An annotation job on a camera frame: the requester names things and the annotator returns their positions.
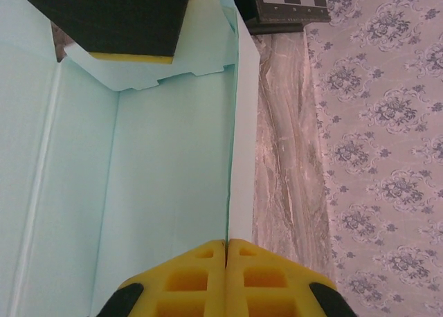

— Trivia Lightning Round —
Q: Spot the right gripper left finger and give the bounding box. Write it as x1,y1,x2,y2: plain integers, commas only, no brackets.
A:
100,239,228,317

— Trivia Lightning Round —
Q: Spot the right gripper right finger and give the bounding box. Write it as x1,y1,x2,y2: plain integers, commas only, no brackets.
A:
226,239,350,317

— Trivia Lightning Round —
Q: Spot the light blue paper box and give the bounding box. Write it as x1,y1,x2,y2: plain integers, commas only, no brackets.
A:
0,0,261,317

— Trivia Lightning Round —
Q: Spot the black and grey chessboard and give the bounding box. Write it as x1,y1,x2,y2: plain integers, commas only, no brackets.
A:
242,0,333,35

